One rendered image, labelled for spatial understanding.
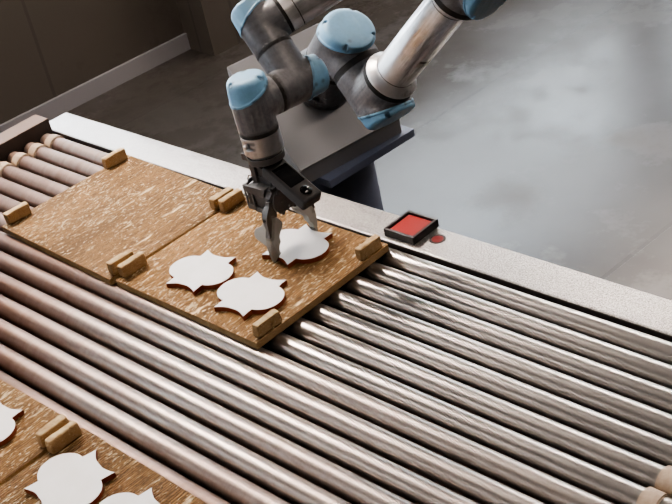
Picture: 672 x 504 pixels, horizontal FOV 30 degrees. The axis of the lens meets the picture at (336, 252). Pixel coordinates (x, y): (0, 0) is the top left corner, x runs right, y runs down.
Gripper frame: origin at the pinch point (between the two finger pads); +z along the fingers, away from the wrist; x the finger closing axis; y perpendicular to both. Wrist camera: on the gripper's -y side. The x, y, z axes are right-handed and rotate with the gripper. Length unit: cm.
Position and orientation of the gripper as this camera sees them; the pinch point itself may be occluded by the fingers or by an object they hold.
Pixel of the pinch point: (297, 245)
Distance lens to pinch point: 240.7
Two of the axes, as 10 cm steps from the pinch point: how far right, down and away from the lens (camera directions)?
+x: -6.8, 5.0, -5.4
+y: -7.0, -2.2, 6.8
